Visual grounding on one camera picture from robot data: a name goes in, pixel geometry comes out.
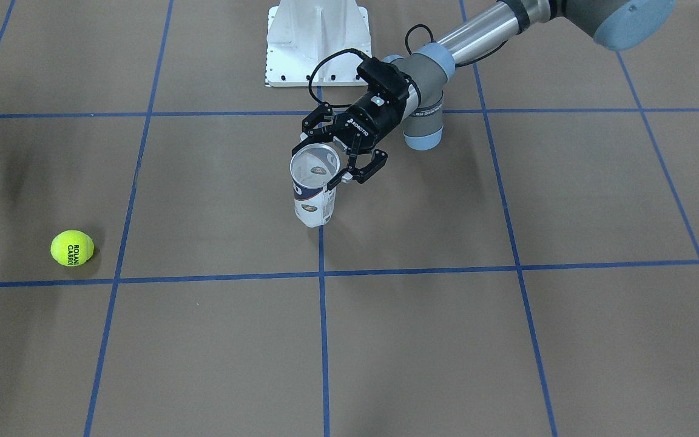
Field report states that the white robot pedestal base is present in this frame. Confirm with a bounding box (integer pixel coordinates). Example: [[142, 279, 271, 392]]
[[265, 1, 372, 87]]

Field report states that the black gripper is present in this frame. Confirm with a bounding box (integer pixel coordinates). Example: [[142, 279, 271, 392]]
[[292, 85, 411, 190]]

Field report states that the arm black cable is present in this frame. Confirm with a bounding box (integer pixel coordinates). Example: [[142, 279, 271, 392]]
[[308, 24, 508, 110]]

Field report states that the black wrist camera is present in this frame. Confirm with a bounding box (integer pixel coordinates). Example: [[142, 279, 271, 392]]
[[357, 57, 410, 104]]

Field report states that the yellow tennis ball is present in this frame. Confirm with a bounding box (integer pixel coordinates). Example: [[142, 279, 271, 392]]
[[50, 229, 95, 266]]

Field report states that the clear tennis ball can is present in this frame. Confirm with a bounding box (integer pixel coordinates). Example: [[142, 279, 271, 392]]
[[289, 143, 340, 228]]

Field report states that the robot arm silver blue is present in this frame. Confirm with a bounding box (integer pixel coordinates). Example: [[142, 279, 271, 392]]
[[291, 1, 675, 190]]

